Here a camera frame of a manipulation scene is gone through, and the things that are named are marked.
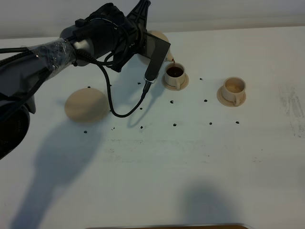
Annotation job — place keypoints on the beige saucer right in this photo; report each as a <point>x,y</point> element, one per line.
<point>227,103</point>

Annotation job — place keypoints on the beige teacup right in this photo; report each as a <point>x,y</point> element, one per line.
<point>234,90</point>

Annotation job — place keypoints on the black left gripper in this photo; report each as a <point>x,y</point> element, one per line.
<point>108,30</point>

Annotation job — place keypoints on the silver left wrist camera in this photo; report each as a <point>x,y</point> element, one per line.
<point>152,71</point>

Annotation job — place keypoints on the beige teapot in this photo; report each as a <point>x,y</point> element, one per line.
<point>156,48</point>

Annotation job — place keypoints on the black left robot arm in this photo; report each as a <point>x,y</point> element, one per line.
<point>22,74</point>

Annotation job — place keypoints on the beige round teapot coaster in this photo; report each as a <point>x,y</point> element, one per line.
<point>87,105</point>

